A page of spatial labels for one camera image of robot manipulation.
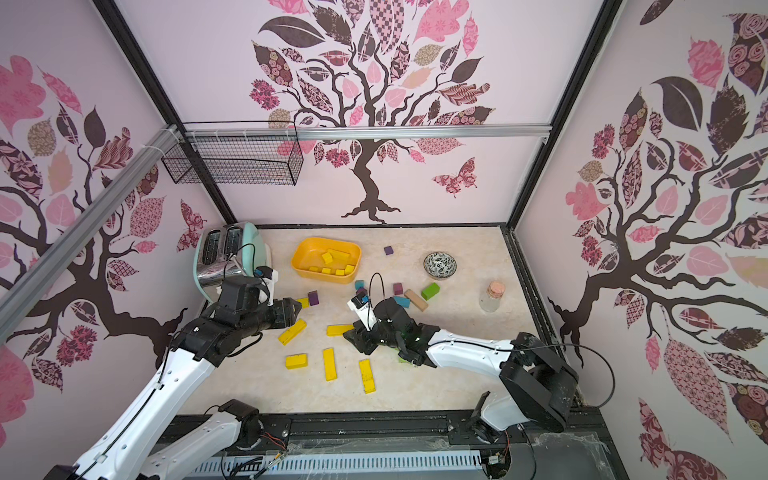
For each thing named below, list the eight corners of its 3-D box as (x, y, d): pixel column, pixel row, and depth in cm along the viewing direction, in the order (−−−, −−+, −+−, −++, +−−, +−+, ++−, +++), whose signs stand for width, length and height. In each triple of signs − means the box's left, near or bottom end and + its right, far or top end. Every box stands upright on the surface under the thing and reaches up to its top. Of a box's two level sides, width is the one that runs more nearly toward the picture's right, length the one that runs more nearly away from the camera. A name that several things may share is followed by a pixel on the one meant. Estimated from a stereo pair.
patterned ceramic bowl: (424, 279, 106) (425, 272, 103) (422, 258, 112) (423, 251, 109) (456, 279, 106) (458, 272, 103) (452, 258, 112) (454, 251, 109)
